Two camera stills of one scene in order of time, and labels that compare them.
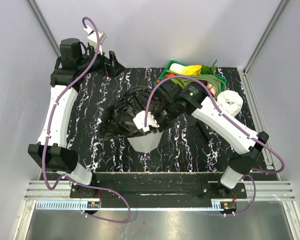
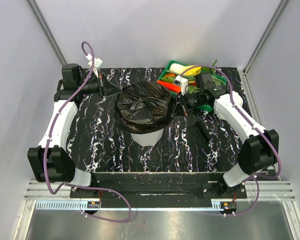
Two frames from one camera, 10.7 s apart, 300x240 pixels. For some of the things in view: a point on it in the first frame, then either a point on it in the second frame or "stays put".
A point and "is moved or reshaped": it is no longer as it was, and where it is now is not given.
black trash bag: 117,120 is moved or reshaped
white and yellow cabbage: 192,69 stays put
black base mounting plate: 90,189 stays put
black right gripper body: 165,115 to 183,101
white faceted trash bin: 146,143 is moved or reshaped
